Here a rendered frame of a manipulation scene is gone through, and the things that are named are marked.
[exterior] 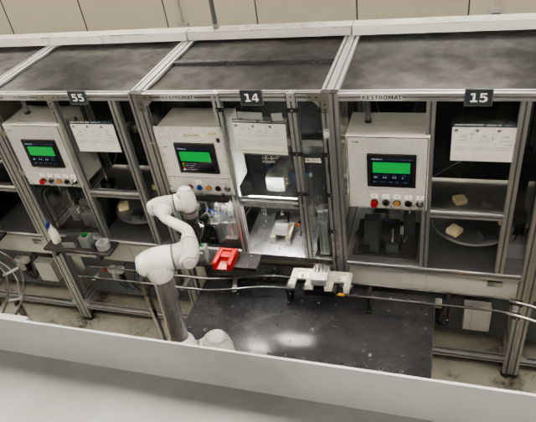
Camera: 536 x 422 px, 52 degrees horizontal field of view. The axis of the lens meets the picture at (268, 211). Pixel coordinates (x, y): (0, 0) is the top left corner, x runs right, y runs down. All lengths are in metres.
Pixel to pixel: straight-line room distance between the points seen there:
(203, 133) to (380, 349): 1.57
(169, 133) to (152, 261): 0.80
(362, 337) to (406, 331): 0.26
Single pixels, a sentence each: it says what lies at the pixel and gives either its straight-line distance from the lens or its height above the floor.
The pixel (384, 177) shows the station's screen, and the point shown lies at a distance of 2.95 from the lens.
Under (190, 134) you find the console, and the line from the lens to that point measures 3.14.
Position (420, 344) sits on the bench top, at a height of 0.68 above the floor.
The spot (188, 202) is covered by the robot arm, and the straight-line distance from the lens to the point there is 3.25.
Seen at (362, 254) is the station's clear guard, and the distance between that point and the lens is 3.38.
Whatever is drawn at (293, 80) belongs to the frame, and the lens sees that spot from 3.02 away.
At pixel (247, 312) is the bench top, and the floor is 0.68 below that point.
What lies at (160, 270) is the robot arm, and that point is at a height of 1.43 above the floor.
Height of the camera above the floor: 3.21
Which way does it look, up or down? 36 degrees down
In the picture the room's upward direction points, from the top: 9 degrees counter-clockwise
